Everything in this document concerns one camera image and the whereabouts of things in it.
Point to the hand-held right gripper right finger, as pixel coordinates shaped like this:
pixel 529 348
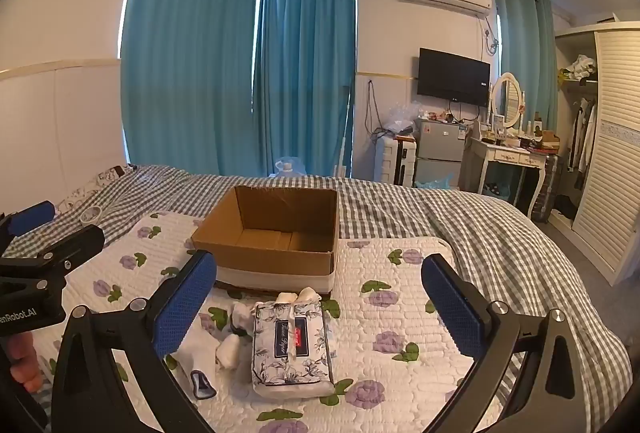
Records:
pixel 452 303

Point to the white ribbed suitcase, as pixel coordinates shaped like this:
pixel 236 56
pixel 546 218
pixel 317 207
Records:
pixel 387 160

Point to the black wall television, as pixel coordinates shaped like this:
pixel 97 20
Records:
pixel 452 75

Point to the pile of folded clothes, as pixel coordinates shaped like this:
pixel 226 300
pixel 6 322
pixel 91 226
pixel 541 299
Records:
pixel 580 65

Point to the person's left hand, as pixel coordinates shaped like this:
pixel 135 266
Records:
pixel 25 363

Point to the clear plastic bag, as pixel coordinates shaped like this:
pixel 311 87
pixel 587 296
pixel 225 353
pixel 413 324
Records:
pixel 400 118

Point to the blue plastic bag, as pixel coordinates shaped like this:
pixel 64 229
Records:
pixel 432 183

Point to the oval white vanity mirror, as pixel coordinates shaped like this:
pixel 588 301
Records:
pixel 507 100

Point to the blue and white sock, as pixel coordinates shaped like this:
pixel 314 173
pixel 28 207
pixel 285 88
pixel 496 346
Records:
pixel 202 385

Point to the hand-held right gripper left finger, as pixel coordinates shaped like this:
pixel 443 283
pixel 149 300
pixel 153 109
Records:
pixel 187 303

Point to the narrow teal window curtain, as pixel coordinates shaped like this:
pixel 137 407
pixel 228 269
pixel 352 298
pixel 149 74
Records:
pixel 305 63

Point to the clear water jug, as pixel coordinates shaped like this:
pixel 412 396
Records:
pixel 289 168

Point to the dark suitcase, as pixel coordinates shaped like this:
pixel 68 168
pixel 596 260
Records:
pixel 547 188

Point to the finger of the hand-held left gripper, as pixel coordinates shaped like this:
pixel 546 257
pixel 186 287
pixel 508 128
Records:
pixel 32 216
pixel 77 243

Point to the small grey fridge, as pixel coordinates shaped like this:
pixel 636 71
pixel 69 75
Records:
pixel 440 143

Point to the white slatted wardrobe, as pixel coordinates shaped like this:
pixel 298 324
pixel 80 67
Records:
pixel 615 138

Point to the white sock with dark band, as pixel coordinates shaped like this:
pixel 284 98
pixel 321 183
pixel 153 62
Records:
pixel 242 315

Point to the hanging clothes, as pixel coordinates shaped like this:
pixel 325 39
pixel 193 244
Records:
pixel 585 133

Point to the cosmetics clutter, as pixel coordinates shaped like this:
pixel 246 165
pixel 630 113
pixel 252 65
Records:
pixel 530 138

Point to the printed white cloth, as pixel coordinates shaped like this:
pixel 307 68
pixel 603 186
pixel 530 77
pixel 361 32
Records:
pixel 95 185

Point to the wide teal curtain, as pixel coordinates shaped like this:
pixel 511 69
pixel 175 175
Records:
pixel 190 63

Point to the white dressing table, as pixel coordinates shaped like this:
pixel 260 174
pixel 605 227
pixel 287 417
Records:
pixel 505 155

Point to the cardboard box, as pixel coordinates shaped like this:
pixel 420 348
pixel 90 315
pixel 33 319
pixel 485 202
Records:
pixel 275 260

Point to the floral quilted white mat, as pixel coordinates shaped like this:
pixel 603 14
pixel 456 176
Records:
pixel 360 328

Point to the white tape roll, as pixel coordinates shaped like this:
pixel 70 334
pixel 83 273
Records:
pixel 91 214

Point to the white mop pole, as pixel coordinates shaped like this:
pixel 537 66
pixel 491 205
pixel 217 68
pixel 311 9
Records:
pixel 342 138

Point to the floral tissue pack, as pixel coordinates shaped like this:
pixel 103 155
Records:
pixel 290 353

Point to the white socks pair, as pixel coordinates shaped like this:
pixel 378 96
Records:
pixel 300 295

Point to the teal curtain beside wardrobe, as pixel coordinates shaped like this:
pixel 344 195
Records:
pixel 527 58

